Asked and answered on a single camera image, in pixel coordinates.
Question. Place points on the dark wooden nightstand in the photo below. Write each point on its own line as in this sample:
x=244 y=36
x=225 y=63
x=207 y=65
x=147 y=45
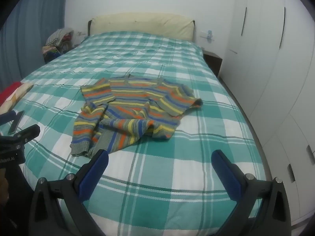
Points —
x=214 y=61

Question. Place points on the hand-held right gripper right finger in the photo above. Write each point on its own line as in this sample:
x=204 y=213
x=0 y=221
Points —
x=226 y=174

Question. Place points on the pile of colourful clothes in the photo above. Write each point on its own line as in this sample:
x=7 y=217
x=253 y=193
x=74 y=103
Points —
x=57 y=40

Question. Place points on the white wardrobe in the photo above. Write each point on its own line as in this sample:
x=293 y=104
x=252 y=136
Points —
x=265 y=54

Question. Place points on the cream headboard cushion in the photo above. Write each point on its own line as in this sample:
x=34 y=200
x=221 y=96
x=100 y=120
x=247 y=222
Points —
x=142 y=23

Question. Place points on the blue wall fixture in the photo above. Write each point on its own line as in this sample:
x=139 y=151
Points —
x=209 y=35

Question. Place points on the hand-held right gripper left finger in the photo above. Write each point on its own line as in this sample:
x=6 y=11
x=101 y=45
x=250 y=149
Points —
x=94 y=170

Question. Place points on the red cloth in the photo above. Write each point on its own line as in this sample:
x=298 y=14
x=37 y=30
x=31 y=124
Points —
x=8 y=91

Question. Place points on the teal checked bed cover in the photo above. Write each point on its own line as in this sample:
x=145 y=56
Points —
x=172 y=177

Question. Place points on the striped knitted sweater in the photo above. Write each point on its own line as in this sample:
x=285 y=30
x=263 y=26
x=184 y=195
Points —
x=137 y=108

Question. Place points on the blue curtain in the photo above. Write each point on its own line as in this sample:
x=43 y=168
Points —
x=37 y=29

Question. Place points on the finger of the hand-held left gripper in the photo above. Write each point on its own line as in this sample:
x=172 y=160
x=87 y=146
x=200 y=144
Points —
x=16 y=123
x=27 y=132

